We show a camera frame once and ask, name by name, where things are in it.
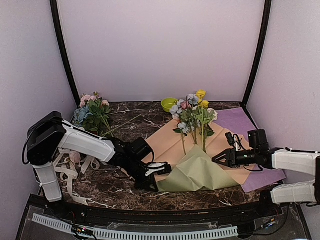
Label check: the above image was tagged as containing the green plastic bowl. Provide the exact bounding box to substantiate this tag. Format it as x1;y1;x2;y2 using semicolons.
161;97;178;113

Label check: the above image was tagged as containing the cream ribbon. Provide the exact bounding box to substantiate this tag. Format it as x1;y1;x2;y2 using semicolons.
53;148;101;206

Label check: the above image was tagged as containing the black frame post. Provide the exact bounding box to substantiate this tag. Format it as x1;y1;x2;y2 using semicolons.
241;0;272;108
49;0;81;106

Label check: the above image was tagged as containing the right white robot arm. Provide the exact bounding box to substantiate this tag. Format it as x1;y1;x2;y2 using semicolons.
212;129;320;217

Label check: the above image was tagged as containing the small blue flower stem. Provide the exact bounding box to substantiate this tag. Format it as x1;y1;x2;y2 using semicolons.
173;122;190;155

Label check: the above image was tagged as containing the white slotted cable duct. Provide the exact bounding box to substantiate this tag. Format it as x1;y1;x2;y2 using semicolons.
31;213;239;240

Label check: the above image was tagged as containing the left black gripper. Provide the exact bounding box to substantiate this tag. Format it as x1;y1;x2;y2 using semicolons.
124;157;159;192

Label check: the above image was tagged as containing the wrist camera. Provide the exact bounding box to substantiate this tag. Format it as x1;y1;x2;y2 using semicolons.
225;132;245;152
145;162;172;177

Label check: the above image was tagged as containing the right black frame post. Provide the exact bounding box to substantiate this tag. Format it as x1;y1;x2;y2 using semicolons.
241;0;272;108

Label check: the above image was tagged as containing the purple wrapping paper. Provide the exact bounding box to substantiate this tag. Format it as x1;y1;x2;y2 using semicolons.
215;107;286;193

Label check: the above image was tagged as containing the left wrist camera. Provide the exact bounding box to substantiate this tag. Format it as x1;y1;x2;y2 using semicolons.
145;162;172;177

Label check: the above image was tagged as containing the blue fake flower on table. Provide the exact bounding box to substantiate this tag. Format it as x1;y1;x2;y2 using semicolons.
72;105;93;131

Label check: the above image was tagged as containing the yellow fake flower stem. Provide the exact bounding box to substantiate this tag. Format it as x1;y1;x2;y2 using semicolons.
194;89;215;153

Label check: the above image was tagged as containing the peach and green wrapping paper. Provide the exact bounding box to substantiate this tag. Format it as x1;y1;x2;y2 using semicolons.
143;120;255;192

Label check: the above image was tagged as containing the left black frame post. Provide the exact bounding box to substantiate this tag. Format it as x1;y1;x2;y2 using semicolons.
49;0;81;106

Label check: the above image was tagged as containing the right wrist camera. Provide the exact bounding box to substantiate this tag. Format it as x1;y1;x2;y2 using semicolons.
225;132;245;152

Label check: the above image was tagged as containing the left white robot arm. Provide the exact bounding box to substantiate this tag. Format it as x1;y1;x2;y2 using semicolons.
22;111;172;218

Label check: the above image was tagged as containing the pink fake flower bunch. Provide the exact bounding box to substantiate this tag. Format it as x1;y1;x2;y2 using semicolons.
79;91;143;138

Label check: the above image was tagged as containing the black front rail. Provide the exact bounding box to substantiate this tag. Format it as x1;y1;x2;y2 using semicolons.
25;194;291;232

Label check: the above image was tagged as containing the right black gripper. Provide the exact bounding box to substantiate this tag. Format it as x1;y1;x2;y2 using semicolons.
213;148;259;169

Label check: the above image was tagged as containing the white and red flower stem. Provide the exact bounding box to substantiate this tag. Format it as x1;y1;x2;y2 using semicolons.
199;107;218;153

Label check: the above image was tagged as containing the blue fake flower stem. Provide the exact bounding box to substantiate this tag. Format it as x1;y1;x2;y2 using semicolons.
170;93;200;145

